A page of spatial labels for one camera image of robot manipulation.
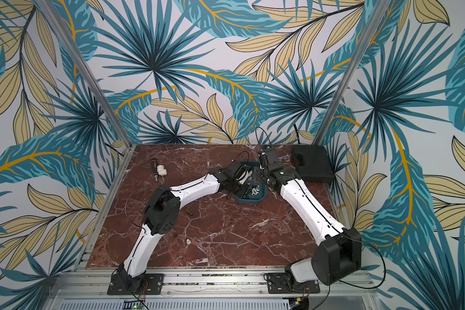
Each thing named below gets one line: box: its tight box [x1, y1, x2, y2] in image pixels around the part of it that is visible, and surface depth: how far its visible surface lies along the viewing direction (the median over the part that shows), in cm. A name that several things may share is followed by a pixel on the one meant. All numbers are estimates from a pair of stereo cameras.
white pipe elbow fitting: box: [156, 164, 168, 176], surface depth 107 cm
